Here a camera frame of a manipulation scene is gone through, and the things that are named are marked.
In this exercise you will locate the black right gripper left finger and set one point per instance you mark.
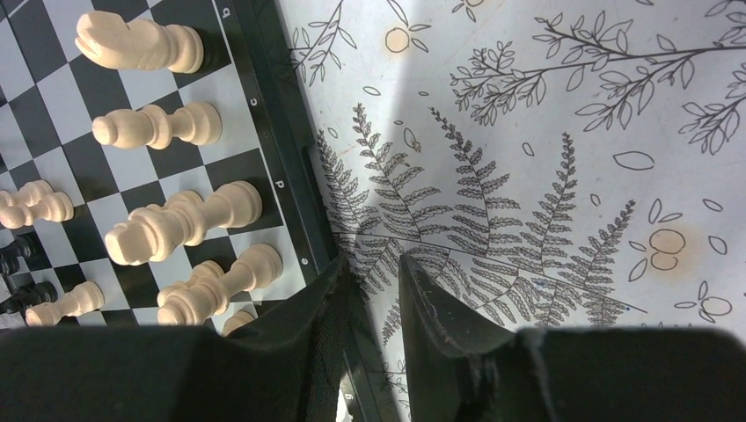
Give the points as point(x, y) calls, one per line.
point(284, 366)

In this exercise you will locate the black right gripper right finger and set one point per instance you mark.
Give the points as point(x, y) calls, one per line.
point(462, 367)

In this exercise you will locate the cream chess piece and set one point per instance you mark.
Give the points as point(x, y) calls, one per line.
point(197, 123)
point(112, 43)

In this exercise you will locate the floral table mat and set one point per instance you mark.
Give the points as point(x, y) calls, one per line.
point(550, 163)

